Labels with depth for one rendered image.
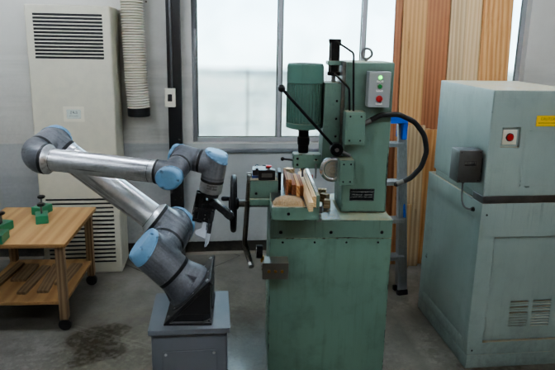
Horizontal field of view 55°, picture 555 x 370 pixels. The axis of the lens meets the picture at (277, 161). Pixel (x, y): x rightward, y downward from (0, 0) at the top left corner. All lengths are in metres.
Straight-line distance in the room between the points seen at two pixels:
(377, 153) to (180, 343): 1.22
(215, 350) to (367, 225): 0.91
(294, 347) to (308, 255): 0.48
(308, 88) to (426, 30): 1.73
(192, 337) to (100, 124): 1.94
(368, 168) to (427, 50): 1.67
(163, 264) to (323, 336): 1.00
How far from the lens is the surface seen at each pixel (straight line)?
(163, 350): 2.18
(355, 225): 2.53
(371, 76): 2.45
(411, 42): 3.99
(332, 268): 2.60
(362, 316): 2.74
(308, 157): 2.60
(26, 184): 4.24
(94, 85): 3.67
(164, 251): 2.10
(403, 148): 3.50
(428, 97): 4.08
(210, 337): 2.14
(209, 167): 2.02
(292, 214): 2.34
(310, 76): 2.49
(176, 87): 3.82
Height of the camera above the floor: 1.61
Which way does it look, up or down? 13 degrees down
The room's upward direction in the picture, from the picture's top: 1 degrees clockwise
